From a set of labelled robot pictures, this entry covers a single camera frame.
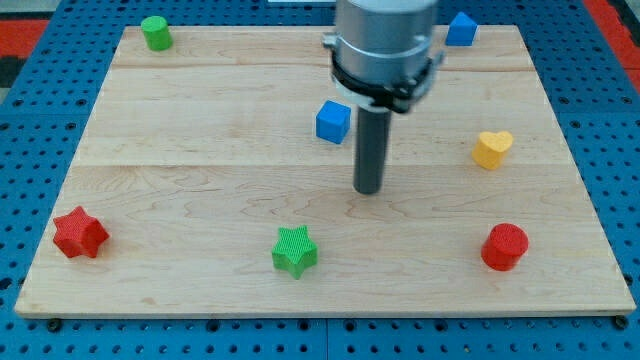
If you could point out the yellow heart block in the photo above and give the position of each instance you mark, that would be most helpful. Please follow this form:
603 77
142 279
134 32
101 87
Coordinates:
491 148

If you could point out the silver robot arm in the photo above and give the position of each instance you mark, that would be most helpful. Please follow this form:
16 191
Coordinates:
380 52

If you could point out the blue cube block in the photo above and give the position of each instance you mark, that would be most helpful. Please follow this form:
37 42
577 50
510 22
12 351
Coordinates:
333 122

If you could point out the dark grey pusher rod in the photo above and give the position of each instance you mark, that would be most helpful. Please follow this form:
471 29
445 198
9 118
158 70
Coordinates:
372 136

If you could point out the green star block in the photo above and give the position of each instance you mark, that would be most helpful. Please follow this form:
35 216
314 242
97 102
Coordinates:
294 251

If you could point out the wooden board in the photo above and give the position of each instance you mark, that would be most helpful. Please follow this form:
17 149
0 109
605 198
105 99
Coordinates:
194 157

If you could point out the red cylinder block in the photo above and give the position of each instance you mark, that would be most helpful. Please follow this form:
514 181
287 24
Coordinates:
504 246

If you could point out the blue pentagon block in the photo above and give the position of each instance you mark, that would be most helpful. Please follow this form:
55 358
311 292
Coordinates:
462 31

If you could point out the green cylinder block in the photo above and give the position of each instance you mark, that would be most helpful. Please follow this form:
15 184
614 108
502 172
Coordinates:
156 33

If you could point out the red star block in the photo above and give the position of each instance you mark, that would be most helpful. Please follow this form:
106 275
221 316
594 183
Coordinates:
79 234

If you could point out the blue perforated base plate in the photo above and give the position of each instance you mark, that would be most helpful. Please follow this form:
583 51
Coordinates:
49 103

